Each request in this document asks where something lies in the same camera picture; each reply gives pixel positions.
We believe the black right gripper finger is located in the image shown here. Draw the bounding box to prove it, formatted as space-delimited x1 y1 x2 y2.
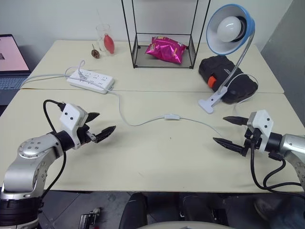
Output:
212 137 248 157
222 116 249 126

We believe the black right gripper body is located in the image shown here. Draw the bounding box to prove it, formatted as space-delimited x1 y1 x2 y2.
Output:
243 127 262 150

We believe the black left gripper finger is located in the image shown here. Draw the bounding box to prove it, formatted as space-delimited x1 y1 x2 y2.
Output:
85 112 101 125
94 125 117 144

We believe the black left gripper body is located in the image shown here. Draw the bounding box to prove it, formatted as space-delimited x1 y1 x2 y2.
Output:
77 124 98 145

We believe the blue shade desk lamp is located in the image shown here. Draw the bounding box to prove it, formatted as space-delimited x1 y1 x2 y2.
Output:
198 4 256 115

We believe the white power strip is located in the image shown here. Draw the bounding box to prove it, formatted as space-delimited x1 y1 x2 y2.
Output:
66 69 116 94

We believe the black plastic tool case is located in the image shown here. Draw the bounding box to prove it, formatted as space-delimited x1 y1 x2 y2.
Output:
198 55 259 105

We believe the brown pine cone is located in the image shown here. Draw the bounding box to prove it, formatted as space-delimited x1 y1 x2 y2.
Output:
91 43 101 59

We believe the grey shoe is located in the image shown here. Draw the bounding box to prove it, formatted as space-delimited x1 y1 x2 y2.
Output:
253 198 282 223

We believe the red bulb-shaped object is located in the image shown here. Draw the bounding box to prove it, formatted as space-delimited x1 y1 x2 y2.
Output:
103 33 116 56

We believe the clear drinking glass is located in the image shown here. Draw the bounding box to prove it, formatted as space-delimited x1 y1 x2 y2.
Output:
95 23 115 57

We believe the small black metal device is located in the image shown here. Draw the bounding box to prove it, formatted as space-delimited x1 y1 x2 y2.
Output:
78 207 102 229

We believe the dark rounded shape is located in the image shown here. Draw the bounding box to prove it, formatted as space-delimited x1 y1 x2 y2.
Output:
120 192 149 229

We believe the blue jeans leg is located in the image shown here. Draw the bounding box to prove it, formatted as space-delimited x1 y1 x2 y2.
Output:
269 207 305 229

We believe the beige rounded surface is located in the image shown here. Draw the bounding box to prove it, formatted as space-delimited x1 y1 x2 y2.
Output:
144 219 230 229

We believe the white light bulb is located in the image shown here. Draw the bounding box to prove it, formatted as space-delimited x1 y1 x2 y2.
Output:
216 16 246 43

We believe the pink snack bag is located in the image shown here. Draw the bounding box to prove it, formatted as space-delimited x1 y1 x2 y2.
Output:
145 35 187 65

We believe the grey laptop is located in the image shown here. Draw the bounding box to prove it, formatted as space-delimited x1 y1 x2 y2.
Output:
0 34 32 106

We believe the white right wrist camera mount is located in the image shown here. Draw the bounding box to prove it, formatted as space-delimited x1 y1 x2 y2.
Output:
246 110 274 153

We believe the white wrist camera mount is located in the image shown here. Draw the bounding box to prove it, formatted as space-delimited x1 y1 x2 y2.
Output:
59 103 90 150
246 110 274 153

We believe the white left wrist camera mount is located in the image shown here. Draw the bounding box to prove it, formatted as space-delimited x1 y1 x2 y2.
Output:
59 103 90 150

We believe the white lamp power cord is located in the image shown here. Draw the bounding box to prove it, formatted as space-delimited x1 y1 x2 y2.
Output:
108 73 259 139

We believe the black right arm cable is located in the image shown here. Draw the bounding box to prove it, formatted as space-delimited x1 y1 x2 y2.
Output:
249 140 305 192

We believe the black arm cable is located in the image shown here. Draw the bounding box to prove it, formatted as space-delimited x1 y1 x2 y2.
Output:
249 140 305 192
38 99 68 203

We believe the white plug with looped cord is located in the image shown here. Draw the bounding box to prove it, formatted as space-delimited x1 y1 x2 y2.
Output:
64 59 92 81

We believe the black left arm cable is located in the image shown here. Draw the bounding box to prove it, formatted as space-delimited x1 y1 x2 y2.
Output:
38 99 68 203

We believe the white inline cord switch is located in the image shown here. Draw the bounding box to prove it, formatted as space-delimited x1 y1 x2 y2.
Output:
163 113 182 121

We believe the white power strip cord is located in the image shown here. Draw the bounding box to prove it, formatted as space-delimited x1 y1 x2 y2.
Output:
20 73 72 90

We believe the black wire frame rack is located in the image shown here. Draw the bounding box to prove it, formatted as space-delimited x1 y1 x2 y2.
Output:
121 0 212 70

